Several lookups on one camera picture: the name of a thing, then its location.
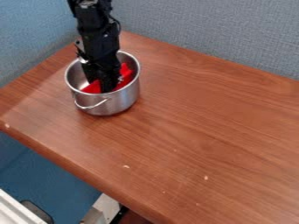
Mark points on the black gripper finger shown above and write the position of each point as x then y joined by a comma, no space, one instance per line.
109,79
91,71

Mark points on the red plastic block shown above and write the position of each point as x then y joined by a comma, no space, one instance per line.
94,87

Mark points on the white radiator panel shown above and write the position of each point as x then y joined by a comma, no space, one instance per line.
14,213

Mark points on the stainless steel pot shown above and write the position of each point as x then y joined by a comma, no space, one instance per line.
105,104

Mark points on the white table leg bracket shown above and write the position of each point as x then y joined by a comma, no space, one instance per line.
103,211

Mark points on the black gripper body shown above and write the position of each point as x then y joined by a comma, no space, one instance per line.
99,33

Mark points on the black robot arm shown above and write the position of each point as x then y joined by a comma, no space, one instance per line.
91,8

